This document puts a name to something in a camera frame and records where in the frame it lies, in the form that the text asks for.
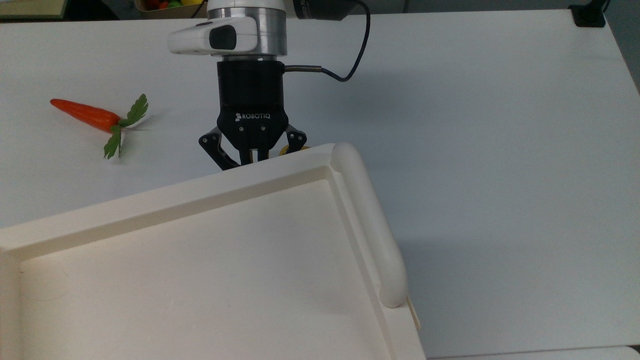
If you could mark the light wooden board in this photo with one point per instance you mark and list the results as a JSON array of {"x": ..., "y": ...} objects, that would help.
[{"x": 30, "y": 7}]

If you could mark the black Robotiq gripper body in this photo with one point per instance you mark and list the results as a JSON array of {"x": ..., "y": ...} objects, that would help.
[{"x": 252, "y": 100}]

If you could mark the orange toy carrot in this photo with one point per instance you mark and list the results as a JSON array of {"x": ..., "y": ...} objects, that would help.
[{"x": 85, "y": 114}]

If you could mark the cream white tray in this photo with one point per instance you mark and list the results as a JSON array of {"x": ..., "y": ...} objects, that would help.
[{"x": 200, "y": 275}]

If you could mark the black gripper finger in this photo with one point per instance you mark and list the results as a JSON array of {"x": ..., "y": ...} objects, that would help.
[
  {"x": 215, "y": 145},
  {"x": 296, "y": 140}
]

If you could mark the yellow toy starfruit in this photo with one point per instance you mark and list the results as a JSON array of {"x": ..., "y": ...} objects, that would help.
[{"x": 284, "y": 150}]

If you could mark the black table clamp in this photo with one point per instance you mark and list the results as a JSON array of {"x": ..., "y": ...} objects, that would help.
[{"x": 589, "y": 16}]

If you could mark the box of toy fruit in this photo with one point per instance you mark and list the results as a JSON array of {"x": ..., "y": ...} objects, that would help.
[{"x": 170, "y": 7}]

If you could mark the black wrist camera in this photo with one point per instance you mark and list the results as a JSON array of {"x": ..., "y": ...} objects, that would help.
[{"x": 320, "y": 9}]

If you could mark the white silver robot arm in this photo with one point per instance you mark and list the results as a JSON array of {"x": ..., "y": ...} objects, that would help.
[{"x": 260, "y": 30}]

